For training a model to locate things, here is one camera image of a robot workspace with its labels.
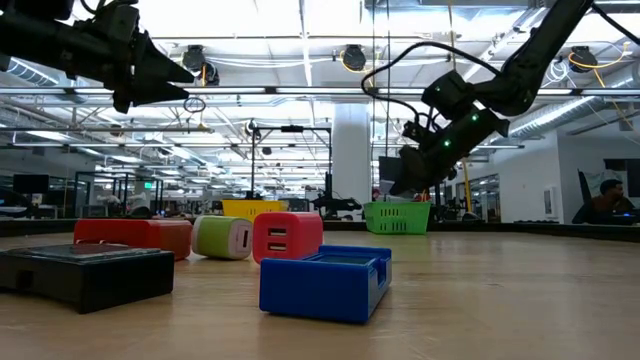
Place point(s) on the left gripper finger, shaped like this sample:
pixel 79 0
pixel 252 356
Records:
pixel 162 67
pixel 160 93

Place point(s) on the black distant robot arm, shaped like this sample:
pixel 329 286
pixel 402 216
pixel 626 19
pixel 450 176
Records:
pixel 335 204

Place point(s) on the person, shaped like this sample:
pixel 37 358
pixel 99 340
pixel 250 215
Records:
pixel 607 205

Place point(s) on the yellow plastic basket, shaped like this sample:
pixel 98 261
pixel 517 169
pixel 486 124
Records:
pixel 250 207

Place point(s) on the pink-red dual USB charger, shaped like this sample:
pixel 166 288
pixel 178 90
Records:
pixel 300 235

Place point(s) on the small dark monitor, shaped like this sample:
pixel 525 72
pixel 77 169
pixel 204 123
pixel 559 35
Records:
pixel 30 183

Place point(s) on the blue case with screen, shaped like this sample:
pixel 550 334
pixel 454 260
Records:
pixel 315 290

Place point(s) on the black monitor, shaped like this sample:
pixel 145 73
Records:
pixel 387 172

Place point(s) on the large red charger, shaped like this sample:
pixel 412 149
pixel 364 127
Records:
pixel 130 234

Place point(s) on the green white charger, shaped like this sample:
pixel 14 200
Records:
pixel 215 237

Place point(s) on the black case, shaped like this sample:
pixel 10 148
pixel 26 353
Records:
pixel 85 280

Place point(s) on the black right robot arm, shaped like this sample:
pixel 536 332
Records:
pixel 540 50

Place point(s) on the small red object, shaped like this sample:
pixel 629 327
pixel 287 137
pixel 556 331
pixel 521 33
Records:
pixel 422 198

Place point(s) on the silver ventilation duct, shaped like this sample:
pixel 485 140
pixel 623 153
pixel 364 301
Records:
pixel 560 115

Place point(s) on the white pillar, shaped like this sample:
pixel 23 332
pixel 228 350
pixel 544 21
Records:
pixel 352 150

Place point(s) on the dark wall screen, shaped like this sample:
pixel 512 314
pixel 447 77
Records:
pixel 622 172

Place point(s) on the green plastic basket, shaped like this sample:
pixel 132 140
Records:
pixel 397 220

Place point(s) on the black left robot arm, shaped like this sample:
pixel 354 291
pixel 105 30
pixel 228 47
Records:
pixel 40 40

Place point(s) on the black distant rig frame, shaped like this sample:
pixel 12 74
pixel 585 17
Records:
pixel 292 128
pixel 120 173

